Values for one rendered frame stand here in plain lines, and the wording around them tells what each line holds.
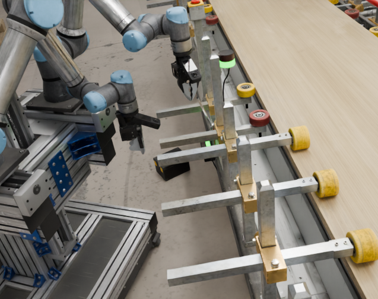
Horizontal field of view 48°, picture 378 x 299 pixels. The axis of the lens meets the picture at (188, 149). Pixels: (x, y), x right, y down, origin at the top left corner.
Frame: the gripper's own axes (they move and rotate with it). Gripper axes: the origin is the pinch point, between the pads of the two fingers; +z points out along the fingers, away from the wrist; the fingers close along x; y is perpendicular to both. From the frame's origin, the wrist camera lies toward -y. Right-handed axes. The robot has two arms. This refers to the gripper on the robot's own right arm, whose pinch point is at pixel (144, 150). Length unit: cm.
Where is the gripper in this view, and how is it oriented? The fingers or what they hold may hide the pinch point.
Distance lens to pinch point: 175.6
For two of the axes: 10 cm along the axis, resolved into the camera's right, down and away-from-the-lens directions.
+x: 1.1, 5.6, -8.2
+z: 1.3, 8.1, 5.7
